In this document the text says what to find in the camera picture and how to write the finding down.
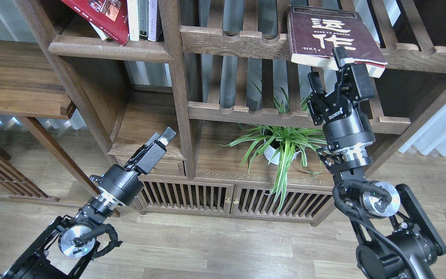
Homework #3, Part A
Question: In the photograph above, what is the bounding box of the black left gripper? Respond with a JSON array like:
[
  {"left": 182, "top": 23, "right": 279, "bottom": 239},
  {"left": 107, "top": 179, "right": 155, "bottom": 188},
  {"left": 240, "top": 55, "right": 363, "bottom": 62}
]
[{"left": 90, "top": 127, "right": 177, "bottom": 208}]

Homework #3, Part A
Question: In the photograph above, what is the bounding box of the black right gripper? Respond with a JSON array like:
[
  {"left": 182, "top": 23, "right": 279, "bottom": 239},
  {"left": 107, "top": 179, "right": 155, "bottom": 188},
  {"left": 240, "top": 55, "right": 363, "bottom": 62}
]
[{"left": 307, "top": 46, "right": 375, "bottom": 165}]

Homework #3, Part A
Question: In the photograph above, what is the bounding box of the dark maroon large book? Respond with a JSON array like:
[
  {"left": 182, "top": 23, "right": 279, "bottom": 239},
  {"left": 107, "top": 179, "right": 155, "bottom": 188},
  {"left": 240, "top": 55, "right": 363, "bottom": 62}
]
[{"left": 287, "top": 5, "right": 388, "bottom": 78}]

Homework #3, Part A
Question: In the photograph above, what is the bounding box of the yellow green book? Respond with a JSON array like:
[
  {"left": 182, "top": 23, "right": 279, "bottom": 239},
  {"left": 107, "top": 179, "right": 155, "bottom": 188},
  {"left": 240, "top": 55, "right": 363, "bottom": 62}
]
[{"left": 89, "top": 22, "right": 113, "bottom": 42}]

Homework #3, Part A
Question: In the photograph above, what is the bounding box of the red paperback book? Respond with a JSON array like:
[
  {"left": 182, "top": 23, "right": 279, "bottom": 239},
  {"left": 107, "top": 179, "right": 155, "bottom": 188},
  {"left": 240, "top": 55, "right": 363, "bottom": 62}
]
[{"left": 62, "top": 0, "right": 129, "bottom": 46}]

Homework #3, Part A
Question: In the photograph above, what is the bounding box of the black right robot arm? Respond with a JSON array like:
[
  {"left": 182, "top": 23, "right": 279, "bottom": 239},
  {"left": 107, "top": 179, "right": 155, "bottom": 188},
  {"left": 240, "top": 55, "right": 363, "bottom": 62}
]
[{"left": 308, "top": 46, "right": 446, "bottom": 279}]

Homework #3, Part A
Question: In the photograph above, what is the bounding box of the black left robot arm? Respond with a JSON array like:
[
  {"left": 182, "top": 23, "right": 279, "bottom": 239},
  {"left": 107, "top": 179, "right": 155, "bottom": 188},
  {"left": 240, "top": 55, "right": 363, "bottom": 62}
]
[{"left": 2, "top": 127, "right": 176, "bottom": 279}]

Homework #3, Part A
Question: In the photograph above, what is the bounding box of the wooden bookshelf unit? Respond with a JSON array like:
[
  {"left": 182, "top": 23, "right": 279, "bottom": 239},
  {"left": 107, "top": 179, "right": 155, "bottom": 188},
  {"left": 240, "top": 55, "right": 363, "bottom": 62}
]
[{"left": 15, "top": 0, "right": 446, "bottom": 227}]

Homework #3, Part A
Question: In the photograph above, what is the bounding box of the green spider plant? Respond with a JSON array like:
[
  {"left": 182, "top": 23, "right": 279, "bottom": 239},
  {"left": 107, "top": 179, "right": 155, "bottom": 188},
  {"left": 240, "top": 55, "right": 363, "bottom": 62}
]
[{"left": 218, "top": 80, "right": 340, "bottom": 213}]

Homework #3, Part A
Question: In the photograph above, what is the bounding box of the white plant pot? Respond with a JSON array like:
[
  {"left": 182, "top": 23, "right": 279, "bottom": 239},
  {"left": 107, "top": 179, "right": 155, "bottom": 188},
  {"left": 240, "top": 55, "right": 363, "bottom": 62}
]
[{"left": 264, "top": 139, "right": 285, "bottom": 165}]

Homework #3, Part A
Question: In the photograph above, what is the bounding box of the lilac upright book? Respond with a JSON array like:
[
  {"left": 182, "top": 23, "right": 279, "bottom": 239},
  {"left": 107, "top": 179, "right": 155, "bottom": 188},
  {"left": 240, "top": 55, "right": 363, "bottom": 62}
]
[{"left": 147, "top": 0, "right": 163, "bottom": 42}]

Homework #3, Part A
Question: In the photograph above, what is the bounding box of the dark grey upright book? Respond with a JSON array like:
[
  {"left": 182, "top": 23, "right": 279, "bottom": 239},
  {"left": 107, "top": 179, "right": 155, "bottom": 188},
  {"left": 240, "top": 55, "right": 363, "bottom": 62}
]
[{"left": 138, "top": 0, "right": 149, "bottom": 40}]

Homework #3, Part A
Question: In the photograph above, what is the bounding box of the white upright book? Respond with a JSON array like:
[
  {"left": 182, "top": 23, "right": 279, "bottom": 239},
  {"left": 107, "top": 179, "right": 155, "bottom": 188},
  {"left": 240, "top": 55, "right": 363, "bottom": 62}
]
[{"left": 126, "top": 0, "right": 140, "bottom": 42}]

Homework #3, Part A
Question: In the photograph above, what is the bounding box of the wooden side table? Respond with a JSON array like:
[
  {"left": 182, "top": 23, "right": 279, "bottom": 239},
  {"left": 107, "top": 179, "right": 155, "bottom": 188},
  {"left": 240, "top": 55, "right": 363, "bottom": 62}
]
[{"left": 0, "top": 40, "right": 100, "bottom": 205}]

